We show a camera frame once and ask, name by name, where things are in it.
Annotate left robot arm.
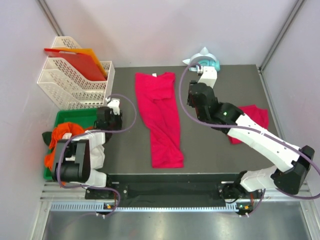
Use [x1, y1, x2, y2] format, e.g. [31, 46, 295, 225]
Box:
[50, 106, 122, 199]

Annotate teal cat ear headphones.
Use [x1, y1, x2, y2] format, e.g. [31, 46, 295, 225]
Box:
[182, 47, 221, 72]

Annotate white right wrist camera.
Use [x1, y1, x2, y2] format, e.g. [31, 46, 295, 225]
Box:
[197, 66, 218, 89]

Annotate grey cable duct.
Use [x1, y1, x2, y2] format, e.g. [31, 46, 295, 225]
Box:
[50, 202, 250, 213]

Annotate orange t shirt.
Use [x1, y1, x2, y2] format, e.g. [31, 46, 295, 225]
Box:
[44, 122, 86, 170]

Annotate pink t shirt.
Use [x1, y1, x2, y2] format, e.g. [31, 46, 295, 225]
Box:
[135, 72, 184, 169]
[238, 104, 269, 129]

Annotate folded pink t shirt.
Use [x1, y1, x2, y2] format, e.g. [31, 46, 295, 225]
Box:
[238, 104, 269, 129]

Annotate red orange folder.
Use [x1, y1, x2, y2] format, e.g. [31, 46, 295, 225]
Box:
[44, 48, 108, 82]

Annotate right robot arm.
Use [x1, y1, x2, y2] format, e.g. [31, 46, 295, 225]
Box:
[187, 81, 315, 198]

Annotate white file organizer rack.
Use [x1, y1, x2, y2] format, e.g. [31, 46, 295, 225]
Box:
[36, 36, 116, 111]

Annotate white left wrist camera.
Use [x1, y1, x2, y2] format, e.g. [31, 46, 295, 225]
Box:
[104, 96, 121, 115]

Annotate white t shirt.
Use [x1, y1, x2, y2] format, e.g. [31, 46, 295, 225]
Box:
[71, 131, 106, 170]

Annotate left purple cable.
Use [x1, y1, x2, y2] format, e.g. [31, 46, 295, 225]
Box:
[56, 93, 138, 217]

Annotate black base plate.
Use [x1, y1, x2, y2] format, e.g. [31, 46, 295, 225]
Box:
[84, 173, 265, 208]

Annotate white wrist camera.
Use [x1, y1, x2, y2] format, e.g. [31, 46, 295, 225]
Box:
[197, 66, 218, 89]
[104, 96, 121, 115]

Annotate green plastic bin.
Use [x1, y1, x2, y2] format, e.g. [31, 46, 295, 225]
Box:
[43, 108, 97, 180]

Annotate dark green cloth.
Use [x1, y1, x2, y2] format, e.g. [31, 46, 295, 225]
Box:
[41, 131, 53, 147]

